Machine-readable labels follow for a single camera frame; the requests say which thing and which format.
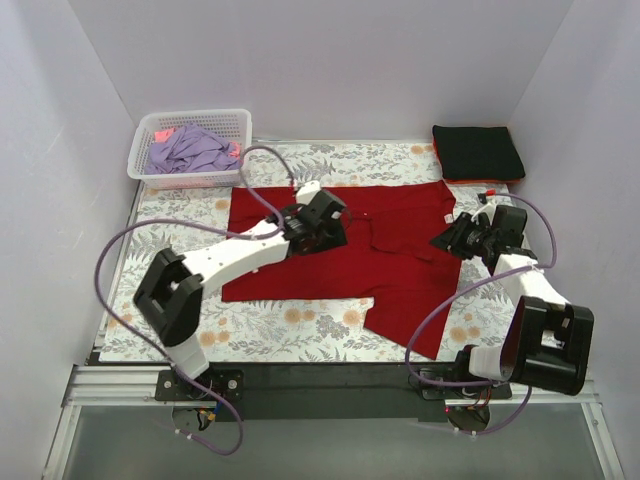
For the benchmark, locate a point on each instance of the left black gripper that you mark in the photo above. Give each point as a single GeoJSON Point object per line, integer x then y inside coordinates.
{"type": "Point", "coordinates": [335, 232]}

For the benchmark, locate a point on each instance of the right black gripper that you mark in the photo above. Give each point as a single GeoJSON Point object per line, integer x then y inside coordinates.
{"type": "Point", "coordinates": [451, 240]}

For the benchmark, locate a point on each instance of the red t shirt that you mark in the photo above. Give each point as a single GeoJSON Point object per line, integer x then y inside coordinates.
{"type": "Point", "coordinates": [388, 257]}

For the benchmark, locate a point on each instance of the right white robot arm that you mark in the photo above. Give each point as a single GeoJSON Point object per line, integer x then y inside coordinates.
{"type": "Point", "coordinates": [548, 341]}

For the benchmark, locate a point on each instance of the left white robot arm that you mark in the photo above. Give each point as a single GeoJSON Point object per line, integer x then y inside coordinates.
{"type": "Point", "coordinates": [171, 292]}

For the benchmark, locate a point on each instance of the floral patterned table mat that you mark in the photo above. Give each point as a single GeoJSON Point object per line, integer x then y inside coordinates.
{"type": "Point", "coordinates": [294, 330]}

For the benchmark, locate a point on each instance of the folded black t shirt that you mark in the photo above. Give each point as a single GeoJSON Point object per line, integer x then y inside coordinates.
{"type": "Point", "coordinates": [499, 134]}

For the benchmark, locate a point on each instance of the white plastic laundry basket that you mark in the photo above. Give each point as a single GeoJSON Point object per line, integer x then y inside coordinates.
{"type": "Point", "coordinates": [234, 125]}

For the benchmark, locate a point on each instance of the purple t shirt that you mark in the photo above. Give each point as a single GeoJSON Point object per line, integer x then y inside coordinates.
{"type": "Point", "coordinates": [192, 149]}

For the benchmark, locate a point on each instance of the pink t shirt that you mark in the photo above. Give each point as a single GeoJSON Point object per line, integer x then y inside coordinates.
{"type": "Point", "coordinates": [163, 135]}

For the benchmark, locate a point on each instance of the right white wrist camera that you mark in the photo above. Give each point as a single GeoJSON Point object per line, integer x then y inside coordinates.
{"type": "Point", "coordinates": [485, 214]}

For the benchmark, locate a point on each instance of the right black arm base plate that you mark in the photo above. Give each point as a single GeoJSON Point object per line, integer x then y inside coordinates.
{"type": "Point", "coordinates": [462, 408]}

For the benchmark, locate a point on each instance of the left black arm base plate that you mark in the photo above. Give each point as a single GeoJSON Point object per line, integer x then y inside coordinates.
{"type": "Point", "coordinates": [227, 383]}

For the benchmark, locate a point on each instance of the aluminium frame rail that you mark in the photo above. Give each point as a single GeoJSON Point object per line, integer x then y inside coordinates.
{"type": "Point", "coordinates": [136, 385]}

